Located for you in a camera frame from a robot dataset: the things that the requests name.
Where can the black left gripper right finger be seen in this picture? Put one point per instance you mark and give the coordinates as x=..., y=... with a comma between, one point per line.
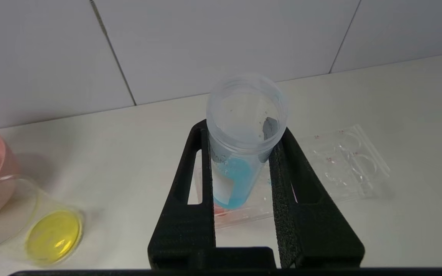
x=317, y=234

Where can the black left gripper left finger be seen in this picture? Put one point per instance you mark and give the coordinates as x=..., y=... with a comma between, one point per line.
x=182, y=226

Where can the test tube with blue pigment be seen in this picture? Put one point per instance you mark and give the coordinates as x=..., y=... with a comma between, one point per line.
x=232, y=180

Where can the clear acrylic test tube rack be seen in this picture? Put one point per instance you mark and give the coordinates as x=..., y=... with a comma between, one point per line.
x=351, y=165

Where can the clear glass beaker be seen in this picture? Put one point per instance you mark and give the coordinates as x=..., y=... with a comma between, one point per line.
x=54, y=237

